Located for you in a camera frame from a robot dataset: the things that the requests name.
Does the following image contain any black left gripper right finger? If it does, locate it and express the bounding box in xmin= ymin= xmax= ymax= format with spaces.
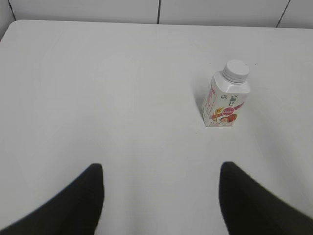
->
xmin=219 ymin=162 xmax=313 ymax=235

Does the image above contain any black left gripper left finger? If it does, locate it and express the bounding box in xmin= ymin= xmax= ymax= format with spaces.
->
xmin=0 ymin=164 xmax=105 ymax=235

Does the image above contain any white strawberry drink bottle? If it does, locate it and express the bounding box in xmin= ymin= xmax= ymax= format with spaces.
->
xmin=201 ymin=70 xmax=250 ymax=127

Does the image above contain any white bottle cap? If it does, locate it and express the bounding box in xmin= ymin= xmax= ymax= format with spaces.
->
xmin=223 ymin=59 xmax=249 ymax=83

